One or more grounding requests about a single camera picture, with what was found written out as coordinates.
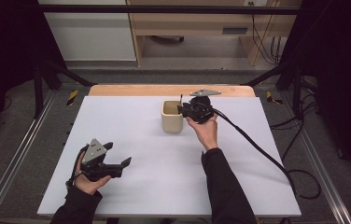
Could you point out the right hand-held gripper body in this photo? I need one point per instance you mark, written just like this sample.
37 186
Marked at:
201 110

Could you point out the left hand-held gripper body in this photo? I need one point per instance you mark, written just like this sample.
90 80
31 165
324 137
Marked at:
94 166

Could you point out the black pen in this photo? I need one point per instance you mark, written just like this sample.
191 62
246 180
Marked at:
181 99

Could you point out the beige square pen holder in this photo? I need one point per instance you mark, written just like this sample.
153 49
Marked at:
171 123

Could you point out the person's left hand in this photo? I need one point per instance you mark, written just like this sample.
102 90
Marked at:
86 185

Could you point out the person's right hand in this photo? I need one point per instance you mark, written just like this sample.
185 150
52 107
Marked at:
206 133

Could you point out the wooden table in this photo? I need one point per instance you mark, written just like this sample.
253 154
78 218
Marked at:
133 90

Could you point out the yellow black hazard tape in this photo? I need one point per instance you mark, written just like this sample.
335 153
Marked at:
270 98
73 97

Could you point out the light wooden desk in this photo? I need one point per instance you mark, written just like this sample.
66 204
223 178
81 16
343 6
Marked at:
195 23

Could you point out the black metal stand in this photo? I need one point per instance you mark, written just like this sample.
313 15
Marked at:
297 93
39 93

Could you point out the white cabinet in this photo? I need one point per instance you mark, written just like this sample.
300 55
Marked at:
92 37

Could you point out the black curtain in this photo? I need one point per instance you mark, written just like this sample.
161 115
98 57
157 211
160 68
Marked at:
5 46
341 77

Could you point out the aluminium rail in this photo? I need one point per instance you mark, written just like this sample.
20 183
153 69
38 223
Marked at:
320 168
18 155

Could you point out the black horizontal frame bar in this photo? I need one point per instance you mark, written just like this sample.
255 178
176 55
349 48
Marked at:
164 9

